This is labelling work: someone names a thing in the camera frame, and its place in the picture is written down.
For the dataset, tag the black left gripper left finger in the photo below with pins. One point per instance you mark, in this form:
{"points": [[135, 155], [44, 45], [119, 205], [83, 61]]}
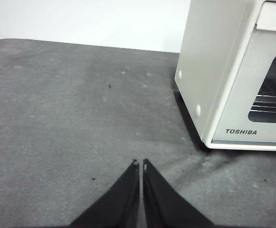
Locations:
{"points": [[119, 204]]}

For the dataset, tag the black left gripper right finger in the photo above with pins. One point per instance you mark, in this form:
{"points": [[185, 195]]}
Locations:
{"points": [[164, 204]]}

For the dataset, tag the cream Toshiba toaster oven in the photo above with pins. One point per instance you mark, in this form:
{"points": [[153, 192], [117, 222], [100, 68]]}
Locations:
{"points": [[207, 59]]}

